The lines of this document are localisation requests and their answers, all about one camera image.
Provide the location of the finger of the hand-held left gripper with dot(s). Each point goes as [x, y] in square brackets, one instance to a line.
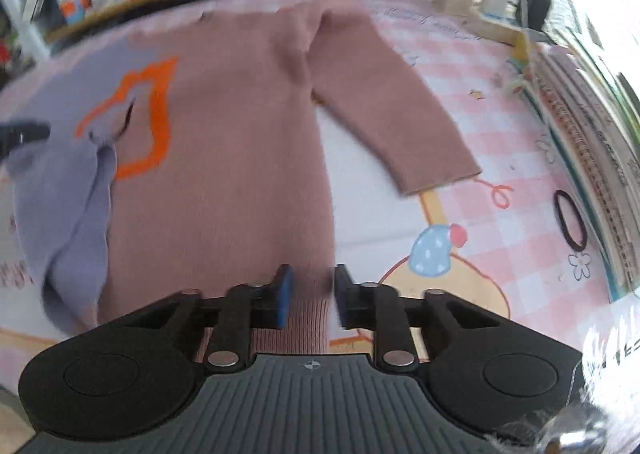
[22, 134]

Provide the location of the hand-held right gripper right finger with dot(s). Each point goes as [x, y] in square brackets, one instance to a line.
[343, 299]

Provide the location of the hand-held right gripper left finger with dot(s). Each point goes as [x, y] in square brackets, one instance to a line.
[283, 296]

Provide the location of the lilac towel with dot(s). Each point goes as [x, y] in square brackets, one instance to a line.
[230, 159]

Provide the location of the pink checked printed tablecloth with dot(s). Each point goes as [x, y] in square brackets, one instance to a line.
[500, 109]

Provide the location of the stack of spiral notebooks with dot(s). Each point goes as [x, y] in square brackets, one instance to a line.
[585, 134]

